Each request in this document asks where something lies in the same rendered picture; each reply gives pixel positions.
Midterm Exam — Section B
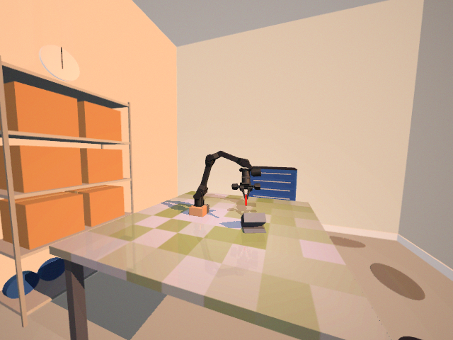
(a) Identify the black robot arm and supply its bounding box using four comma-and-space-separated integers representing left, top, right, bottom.
193, 151, 261, 207

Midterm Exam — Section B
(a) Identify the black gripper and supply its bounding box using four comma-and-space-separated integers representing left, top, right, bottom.
231, 175, 260, 200

